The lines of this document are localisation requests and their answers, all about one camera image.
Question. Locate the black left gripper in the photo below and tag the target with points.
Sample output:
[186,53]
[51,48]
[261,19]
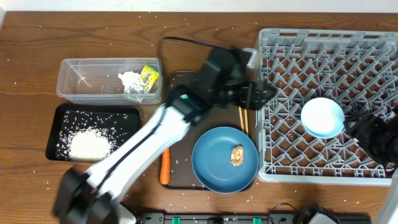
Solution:
[247,94]

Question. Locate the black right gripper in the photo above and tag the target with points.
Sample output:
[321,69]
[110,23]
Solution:
[366,126]

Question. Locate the light blue rice bowl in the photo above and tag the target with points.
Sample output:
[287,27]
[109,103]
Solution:
[322,118]

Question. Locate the brown food scrap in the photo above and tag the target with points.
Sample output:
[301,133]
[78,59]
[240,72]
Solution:
[237,156]

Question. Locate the blue plate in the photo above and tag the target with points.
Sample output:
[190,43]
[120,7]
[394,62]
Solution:
[211,160]

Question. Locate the green snack wrapper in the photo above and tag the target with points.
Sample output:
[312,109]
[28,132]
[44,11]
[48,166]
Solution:
[147,78]

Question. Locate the orange carrot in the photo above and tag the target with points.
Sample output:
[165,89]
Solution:
[165,169]

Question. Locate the aluminium foil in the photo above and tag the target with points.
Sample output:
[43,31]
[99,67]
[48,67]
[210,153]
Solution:
[134,92]

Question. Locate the white tissue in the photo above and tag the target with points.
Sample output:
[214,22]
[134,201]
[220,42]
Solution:
[130,80]

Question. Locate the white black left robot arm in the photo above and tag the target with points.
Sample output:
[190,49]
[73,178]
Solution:
[96,195]

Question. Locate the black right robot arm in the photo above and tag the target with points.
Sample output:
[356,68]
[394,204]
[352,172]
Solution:
[388,212]

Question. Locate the grey dishwasher rack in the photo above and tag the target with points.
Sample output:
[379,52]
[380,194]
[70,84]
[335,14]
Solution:
[356,69]

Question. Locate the dark brown tray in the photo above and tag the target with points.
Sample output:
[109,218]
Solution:
[182,175]

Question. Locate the clear plastic bin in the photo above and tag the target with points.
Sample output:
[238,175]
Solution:
[95,81]

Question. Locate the pile of white rice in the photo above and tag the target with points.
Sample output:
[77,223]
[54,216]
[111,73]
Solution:
[91,136]

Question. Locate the black square bin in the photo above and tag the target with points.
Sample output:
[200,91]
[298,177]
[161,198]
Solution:
[62,109]

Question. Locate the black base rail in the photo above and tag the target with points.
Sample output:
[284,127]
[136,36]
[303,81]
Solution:
[312,214]

